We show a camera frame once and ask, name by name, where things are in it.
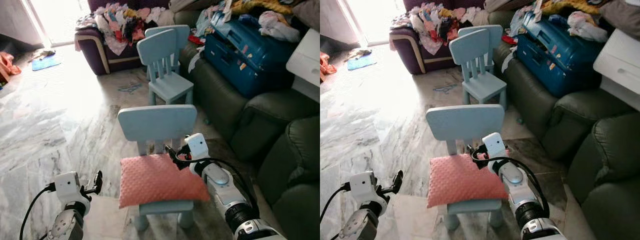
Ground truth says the grey floor cloth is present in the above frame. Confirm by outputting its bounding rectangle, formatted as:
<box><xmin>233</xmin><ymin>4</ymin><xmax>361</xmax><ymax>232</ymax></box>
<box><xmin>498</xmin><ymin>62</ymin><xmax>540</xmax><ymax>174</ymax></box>
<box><xmin>30</xmin><ymin>49</ymin><xmax>56</xmax><ymax>61</ymax></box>
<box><xmin>345</xmin><ymin>48</ymin><xmax>371</xmax><ymax>60</ymax></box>

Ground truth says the colourful clothes pile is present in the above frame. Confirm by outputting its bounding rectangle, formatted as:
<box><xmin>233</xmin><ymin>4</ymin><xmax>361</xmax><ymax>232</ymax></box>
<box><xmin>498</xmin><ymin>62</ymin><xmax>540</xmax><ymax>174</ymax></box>
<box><xmin>77</xmin><ymin>2</ymin><xmax>176</xmax><ymax>56</ymax></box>
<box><xmin>392</xmin><ymin>2</ymin><xmax>488</xmax><ymax>56</ymax></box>

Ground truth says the pink dotted pillow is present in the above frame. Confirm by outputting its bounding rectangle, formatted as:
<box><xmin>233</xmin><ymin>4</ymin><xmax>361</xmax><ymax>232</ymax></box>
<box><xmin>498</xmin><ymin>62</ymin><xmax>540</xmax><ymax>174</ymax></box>
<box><xmin>426</xmin><ymin>153</ymin><xmax>510</xmax><ymax>209</ymax></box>
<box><xmin>118</xmin><ymin>153</ymin><xmax>211</xmax><ymax>209</ymax></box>

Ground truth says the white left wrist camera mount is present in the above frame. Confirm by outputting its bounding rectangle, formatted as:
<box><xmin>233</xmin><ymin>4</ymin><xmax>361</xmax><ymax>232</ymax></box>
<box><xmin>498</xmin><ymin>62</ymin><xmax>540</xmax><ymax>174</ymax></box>
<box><xmin>54</xmin><ymin>171</ymin><xmax>90</xmax><ymax>203</ymax></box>
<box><xmin>349</xmin><ymin>171</ymin><xmax>383</xmax><ymax>203</ymax></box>

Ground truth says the yellow cloth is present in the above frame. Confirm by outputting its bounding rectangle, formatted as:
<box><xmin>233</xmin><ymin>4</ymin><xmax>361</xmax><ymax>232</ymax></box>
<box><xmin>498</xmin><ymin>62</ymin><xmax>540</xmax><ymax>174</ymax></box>
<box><xmin>542</xmin><ymin>0</ymin><xmax>608</xmax><ymax>15</ymax></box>
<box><xmin>230</xmin><ymin>0</ymin><xmax>296</xmax><ymax>15</ymax></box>

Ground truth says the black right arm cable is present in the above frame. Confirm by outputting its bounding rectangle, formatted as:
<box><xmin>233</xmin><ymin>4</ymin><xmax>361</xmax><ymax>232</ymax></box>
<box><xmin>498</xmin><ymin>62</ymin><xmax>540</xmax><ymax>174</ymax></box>
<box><xmin>192</xmin><ymin>157</ymin><xmax>261</xmax><ymax>216</ymax></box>
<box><xmin>492</xmin><ymin>156</ymin><xmax>551</xmax><ymax>218</ymax></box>

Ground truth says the blue floor mat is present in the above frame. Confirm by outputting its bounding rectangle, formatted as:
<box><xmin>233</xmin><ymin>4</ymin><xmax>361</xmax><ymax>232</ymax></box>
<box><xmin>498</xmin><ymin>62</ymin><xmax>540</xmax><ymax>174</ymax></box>
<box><xmin>31</xmin><ymin>54</ymin><xmax>62</xmax><ymax>72</ymax></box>
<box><xmin>346</xmin><ymin>52</ymin><xmax>377</xmax><ymax>71</ymax></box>

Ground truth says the dark green sofa with luggage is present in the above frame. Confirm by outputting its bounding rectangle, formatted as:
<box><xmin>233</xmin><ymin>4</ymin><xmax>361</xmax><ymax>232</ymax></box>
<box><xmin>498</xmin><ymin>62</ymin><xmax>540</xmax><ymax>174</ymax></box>
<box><xmin>487</xmin><ymin>10</ymin><xmax>636</xmax><ymax>161</ymax></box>
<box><xmin>175</xmin><ymin>10</ymin><xmax>321</xmax><ymax>163</ymax></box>

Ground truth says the blue hard suitcase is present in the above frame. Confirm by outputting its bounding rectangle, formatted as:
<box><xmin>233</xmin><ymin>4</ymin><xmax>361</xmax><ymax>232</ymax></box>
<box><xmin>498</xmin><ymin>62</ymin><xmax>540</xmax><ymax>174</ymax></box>
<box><xmin>203</xmin><ymin>12</ymin><xmax>296</xmax><ymax>98</ymax></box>
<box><xmin>516</xmin><ymin>12</ymin><xmax>606</xmax><ymax>98</ymax></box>

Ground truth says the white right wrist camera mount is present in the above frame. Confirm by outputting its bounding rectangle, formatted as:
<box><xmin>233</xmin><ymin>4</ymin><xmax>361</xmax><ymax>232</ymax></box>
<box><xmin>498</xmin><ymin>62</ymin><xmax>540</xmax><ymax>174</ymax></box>
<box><xmin>184</xmin><ymin>133</ymin><xmax>210</xmax><ymax>162</ymax></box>
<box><xmin>482</xmin><ymin>132</ymin><xmax>507</xmax><ymax>161</ymax></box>

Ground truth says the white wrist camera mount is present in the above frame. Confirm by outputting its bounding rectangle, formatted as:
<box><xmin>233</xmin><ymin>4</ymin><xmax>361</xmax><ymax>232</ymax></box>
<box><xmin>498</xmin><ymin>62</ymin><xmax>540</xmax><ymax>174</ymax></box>
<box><xmin>54</xmin><ymin>171</ymin><xmax>90</xmax><ymax>203</ymax></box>
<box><xmin>184</xmin><ymin>133</ymin><xmax>210</xmax><ymax>162</ymax></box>
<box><xmin>482</xmin><ymin>132</ymin><xmax>507</xmax><ymax>161</ymax></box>
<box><xmin>349</xmin><ymin>171</ymin><xmax>383</xmax><ymax>203</ymax></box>

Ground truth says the beige cushion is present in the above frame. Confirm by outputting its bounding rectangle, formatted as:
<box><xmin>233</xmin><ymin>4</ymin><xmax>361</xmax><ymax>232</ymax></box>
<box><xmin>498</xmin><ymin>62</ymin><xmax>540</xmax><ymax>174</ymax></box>
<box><xmin>169</xmin><ymin>0</ymin><xmax>211</xmax><ymax>13</ymax></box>
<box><xmin>484</xmin><ymin>0</ymin><xmax>526</xmax><ymax>13</ymax></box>

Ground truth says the purple armchair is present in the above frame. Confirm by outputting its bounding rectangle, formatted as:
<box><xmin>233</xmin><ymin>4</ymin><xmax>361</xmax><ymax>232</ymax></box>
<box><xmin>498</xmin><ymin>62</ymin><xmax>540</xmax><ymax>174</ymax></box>
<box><xmin>75</xmin><ymin>0</ymin><xmax>191</xmax><ymax>76</ymax></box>
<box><xmin>389</xmin><ymin>0</ymin><xmax>501</xmax><ymax>76</ymax></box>

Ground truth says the light blue child chair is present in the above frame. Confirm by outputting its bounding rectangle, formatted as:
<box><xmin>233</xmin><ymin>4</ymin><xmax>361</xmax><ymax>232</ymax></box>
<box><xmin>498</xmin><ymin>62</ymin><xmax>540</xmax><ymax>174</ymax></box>
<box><xmin>426</xmin><ymin>104</ymin><xmax>506</xmax><ymax>231</ymax></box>
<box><xmin>457</xmin><ymin>24</ymin><xmax>504</xmax><ymax>66</ymax></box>
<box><xmin>145</xmin><ymin>24</ymin><xmax>191</xmax><ymax>68</ymax></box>
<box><xmin>448</xmin><ymin>29</ymin><xmax>508</xmax><ymax>112</ymax></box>
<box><xmin>136</xmin><ymin>29</ymin><xmax>195</xmax><ymax>107</ymax></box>
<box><xmin>118</xmin><ymin>104</ymin><xmax>199</xmax><ymax>232</ymax></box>

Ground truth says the orange cloth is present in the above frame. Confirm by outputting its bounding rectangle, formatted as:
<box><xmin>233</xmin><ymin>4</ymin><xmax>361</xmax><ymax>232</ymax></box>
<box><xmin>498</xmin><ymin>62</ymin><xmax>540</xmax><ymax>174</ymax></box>
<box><xmin>320</xmin><ymin>51</ymin><xmax>337</xmax><ymax>83</ymax></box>
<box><xmin>0</xmin><ymin>51</ymin><xmax>22</xmax><ymax>83</ymax></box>

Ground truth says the pale blue clothes heap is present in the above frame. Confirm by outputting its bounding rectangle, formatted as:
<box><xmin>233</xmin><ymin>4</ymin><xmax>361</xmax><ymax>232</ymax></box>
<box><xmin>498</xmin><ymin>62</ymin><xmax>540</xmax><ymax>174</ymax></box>
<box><xmin>507</xmin><ymin>5</ymin><xmax>543</xmax><ymax>38</ymax></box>
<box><xmin>195</xmin><ymin>5</ymin><xmax>231</xmax><ymax>38</ymax></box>

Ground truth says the white cabinet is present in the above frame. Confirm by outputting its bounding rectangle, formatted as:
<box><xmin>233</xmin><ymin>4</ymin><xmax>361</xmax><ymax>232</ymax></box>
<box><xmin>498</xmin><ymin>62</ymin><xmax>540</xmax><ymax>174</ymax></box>
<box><xmin>286</xmin><ymin>28</ymin><xmax>321</xmax><ymax>103</ymax></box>
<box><xmin>593</xmin><ymin>28</ymin><xmax>640</xmax><ymax>112</ymax></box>

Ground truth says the white and pink cloth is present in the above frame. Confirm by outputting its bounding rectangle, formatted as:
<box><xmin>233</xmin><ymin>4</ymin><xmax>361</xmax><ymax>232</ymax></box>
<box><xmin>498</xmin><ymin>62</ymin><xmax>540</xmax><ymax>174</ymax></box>
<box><xmin>567</xmin><ymin>11</ymin><xmax>610</xmax><ymax>43</ymax></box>
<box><xmin>258</xmin><ymin>11</ymin><xmax>301</xmax><ymax>43</ymax></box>

